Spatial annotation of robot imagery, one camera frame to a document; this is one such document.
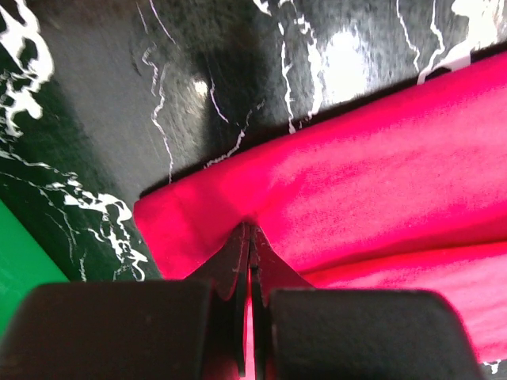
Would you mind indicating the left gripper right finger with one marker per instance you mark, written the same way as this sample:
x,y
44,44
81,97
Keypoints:
x,y
302,332

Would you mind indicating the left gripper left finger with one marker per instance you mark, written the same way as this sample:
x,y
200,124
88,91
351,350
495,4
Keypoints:
x,y
194,328

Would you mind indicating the red t-shirt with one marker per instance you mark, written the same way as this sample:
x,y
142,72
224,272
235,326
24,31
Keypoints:
x,y
406,193

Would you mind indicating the green plastic tray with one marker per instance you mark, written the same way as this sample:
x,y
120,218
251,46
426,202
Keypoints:
x,y
24,266

